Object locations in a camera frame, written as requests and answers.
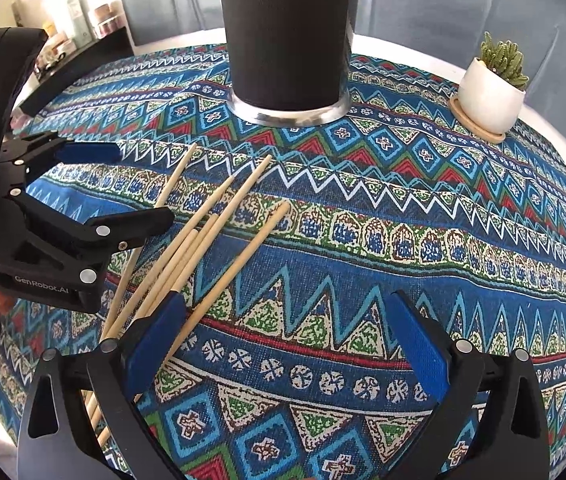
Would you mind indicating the patterned blue tablecloth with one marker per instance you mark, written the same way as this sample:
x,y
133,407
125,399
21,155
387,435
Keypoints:
x,y
294,372

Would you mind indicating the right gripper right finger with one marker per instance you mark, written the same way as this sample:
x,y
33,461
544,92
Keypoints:
x,y
511,440

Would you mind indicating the white potted succulent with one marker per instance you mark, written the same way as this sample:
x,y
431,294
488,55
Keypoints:
x,y
493,88

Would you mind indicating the black side shelf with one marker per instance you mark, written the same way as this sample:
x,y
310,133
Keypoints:
x,y
101,52

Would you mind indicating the pale green bottle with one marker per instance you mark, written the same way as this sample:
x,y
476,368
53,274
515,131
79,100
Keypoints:
x,y
82,35

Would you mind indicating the black cylindrical utensil holder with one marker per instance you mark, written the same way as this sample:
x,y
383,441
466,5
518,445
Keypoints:
x,y
289,60

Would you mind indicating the wooden chopstick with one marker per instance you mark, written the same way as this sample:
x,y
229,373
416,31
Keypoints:
x,y
222,283
112,328
224,216
186,258
151,298
136,252

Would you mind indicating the wooden coaster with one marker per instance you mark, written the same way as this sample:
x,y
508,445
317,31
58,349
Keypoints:
x,y
466,122

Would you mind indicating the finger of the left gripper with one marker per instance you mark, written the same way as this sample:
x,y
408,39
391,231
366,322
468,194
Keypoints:
x,y
103,232
23,160

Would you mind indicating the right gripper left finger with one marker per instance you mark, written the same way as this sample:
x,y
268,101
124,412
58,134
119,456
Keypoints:
x,y
56,439

